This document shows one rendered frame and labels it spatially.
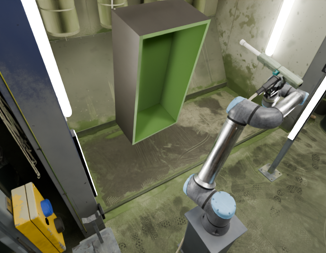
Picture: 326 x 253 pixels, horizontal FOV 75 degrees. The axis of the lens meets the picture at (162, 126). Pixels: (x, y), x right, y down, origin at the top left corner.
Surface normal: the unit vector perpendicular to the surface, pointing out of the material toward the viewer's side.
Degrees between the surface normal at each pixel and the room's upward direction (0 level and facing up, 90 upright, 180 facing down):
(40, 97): 90
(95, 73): 57
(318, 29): 90
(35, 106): 90
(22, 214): 0
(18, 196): 0
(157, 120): 12
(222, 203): 5
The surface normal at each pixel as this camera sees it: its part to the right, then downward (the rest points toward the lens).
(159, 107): 0.14, -0.60
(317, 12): -0.86, 0.33
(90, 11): 0.52, 0.59
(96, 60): 0.45, 0.10
